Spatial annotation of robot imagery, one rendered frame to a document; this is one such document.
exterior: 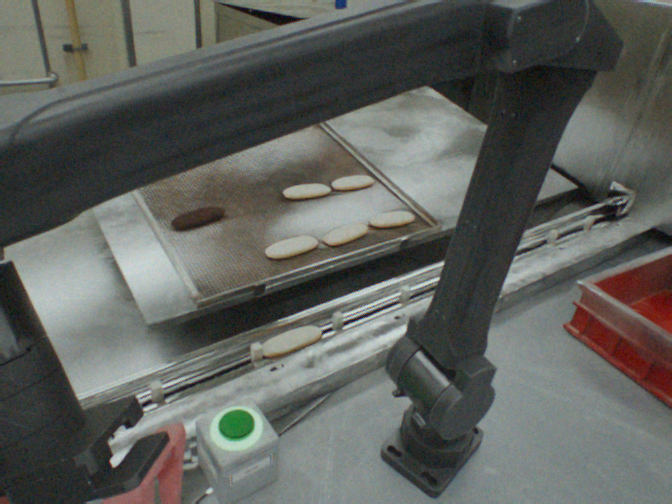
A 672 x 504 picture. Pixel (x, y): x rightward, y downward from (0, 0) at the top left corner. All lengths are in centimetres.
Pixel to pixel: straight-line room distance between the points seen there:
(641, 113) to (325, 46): 108
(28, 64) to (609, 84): 374
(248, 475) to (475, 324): 29
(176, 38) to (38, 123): 393
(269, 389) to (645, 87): 101
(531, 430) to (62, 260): 83
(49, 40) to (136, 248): 349
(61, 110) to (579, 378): 79
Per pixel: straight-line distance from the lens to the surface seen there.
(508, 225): 49
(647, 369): 91
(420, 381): 58
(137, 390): 73
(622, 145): 136
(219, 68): 29
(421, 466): 68
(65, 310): 93
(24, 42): 428
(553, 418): 81
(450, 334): 54
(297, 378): 71
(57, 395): 34
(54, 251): 109
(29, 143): 27
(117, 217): 94
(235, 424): 60
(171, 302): 79
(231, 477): 61
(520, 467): 74
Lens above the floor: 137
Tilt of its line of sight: 31 degrees down
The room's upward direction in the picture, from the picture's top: 6 degrees clockwise
